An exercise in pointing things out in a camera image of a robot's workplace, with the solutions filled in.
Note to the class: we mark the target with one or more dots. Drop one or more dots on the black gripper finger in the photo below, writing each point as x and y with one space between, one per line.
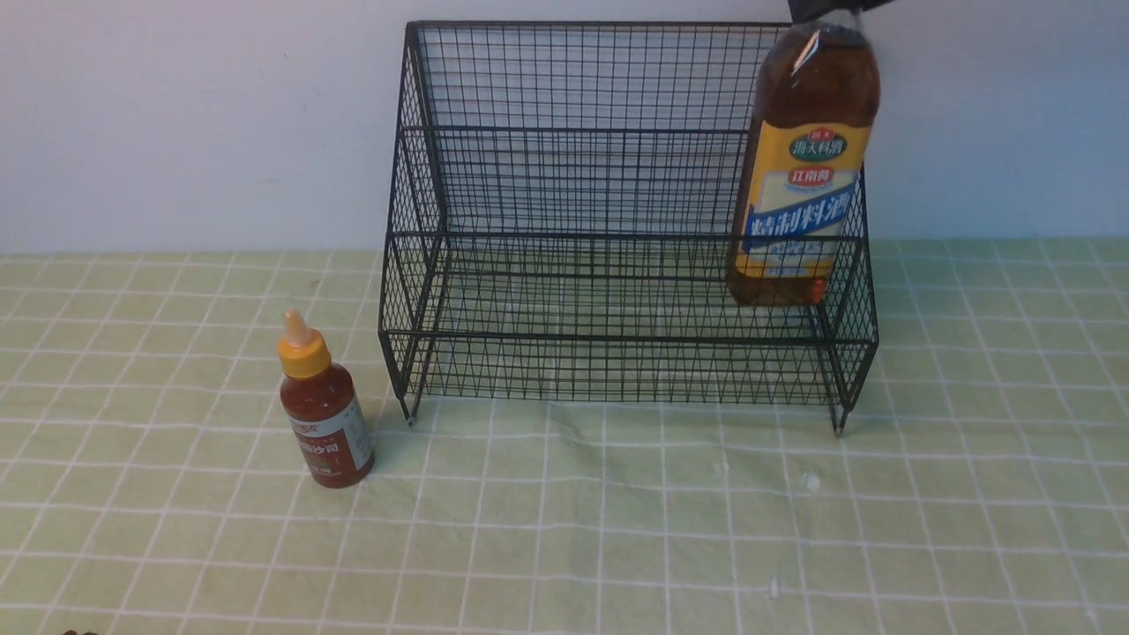
808 11

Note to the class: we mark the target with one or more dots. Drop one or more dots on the large brown cooking wine bottle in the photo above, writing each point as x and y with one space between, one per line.
817 97

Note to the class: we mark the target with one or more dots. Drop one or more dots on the small red sauce bottle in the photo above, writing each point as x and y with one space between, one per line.
319 399

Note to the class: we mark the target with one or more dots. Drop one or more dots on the green checked tablecloth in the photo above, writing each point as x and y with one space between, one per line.
152 483

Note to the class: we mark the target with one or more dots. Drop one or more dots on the black wire mesh shelf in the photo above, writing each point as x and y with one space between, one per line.
560 225

